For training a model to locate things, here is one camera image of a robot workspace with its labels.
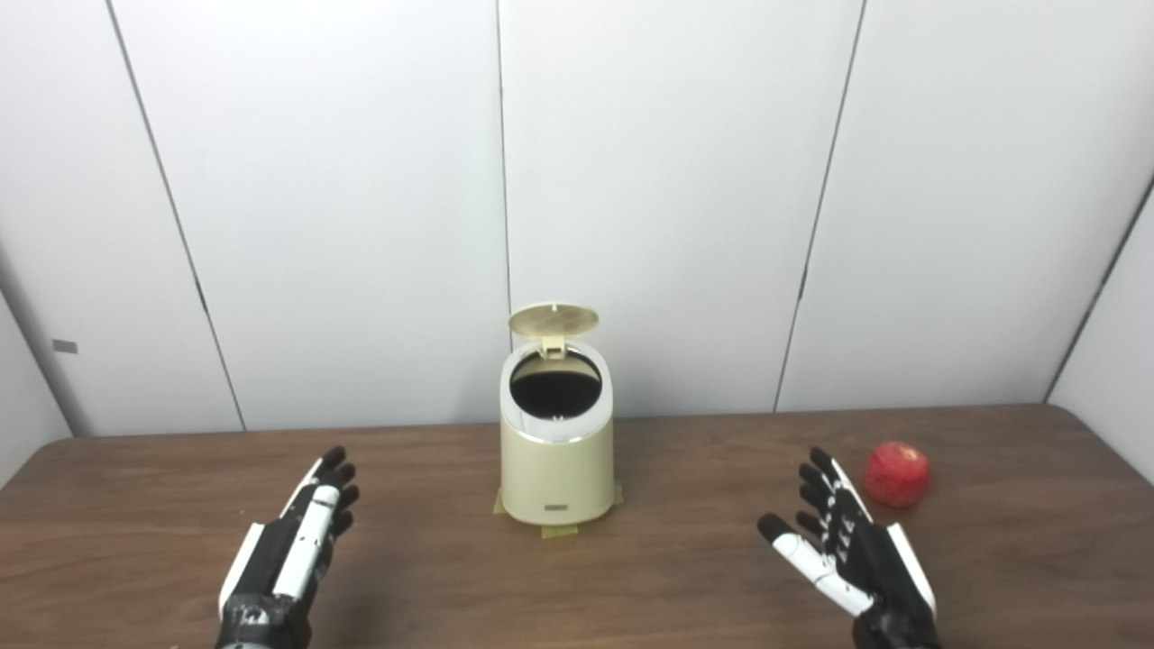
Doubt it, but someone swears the red apple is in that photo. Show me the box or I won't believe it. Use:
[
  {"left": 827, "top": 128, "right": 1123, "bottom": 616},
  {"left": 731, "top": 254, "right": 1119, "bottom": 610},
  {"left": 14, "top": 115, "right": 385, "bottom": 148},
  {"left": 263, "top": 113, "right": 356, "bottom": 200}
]
[{"left": 864, "top": 441, "right": 931, "bottom": 508}]

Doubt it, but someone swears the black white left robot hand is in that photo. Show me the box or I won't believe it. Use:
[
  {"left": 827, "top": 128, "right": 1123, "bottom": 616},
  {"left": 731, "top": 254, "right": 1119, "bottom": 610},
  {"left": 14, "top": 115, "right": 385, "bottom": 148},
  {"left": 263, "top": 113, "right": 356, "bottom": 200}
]
[{"left": 216, "top": 446, "right": 360, "bottom": 649}]

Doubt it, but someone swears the cream round bin lid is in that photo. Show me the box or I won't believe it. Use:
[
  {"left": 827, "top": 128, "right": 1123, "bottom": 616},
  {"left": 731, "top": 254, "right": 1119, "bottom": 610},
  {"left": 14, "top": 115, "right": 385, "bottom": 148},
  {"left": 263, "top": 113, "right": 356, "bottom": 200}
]
[{"left": 508, "top": 303, "right": 600, "bottom": 360}]

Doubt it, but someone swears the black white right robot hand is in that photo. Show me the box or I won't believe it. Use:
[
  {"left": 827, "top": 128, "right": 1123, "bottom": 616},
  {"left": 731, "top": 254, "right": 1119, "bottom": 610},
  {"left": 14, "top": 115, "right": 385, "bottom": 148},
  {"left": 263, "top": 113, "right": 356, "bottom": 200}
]
[{"left": 757, "top": 446, "right": 943, "bottom": 649}]

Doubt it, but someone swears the cream-colored bin body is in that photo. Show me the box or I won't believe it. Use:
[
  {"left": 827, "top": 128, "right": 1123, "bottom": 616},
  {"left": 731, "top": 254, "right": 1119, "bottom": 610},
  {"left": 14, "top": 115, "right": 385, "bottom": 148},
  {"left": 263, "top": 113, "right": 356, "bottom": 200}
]
[{"left": 499, "top": 338, "right": 617, "bottom": 526}]

